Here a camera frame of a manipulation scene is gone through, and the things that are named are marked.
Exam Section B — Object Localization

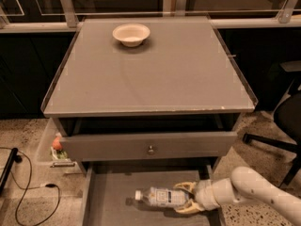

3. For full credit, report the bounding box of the round metal drawer knob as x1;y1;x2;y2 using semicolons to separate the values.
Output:
147;145;155;155

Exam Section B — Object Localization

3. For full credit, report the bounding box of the green white packet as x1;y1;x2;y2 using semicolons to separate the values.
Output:
51;148;68;160

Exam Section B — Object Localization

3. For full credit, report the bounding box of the grey drawer cabinet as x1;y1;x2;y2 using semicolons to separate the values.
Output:
40;15;259;226

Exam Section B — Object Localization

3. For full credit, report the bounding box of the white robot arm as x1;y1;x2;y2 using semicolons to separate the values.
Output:
175;167;301;226

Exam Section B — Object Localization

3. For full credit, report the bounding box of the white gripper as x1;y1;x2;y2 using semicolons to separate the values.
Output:
174;180;220;215

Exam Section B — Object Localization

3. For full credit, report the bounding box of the clear plastic water bottle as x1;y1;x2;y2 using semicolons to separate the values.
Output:
135;186;189;208

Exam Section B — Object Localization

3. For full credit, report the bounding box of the grey top drawer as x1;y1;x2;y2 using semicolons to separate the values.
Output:
60;132;237;161

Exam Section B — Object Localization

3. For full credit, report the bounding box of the left metal railing bracket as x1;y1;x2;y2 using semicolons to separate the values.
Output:
60;0;78;28

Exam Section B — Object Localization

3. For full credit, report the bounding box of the grey middle drawer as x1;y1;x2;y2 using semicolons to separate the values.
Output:
79;163;226;226

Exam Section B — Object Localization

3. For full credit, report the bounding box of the right metal railing bracket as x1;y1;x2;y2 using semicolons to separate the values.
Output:
276;0;298;24

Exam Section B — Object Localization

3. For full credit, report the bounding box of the orange toy fruit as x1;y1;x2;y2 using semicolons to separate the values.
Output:
52;137;62;151

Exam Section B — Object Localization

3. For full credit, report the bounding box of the grey drawer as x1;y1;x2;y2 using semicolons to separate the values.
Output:
60;132;237;161
79;163;226;226

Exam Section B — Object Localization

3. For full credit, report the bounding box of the black office chair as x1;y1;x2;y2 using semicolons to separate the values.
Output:
242;59;301;186

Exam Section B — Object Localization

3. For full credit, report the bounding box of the black metal stand leg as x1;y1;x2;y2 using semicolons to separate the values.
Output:
0;148;18;194

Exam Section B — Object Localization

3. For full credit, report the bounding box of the white paper bowl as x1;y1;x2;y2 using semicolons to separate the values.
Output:
112;24;151;47

